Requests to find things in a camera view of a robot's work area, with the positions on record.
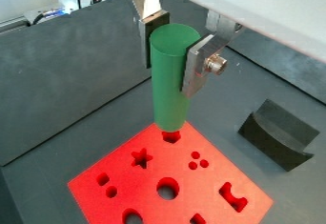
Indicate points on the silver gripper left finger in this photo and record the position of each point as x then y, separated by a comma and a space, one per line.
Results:
150, 17

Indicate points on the red shape sorter block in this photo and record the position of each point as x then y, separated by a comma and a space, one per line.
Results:
169, 180

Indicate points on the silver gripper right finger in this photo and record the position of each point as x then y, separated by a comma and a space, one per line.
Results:
204, 55

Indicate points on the green cylinder peg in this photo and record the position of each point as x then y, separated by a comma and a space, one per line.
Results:
169, 43

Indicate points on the black curved holder block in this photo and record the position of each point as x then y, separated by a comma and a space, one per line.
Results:
280, 134

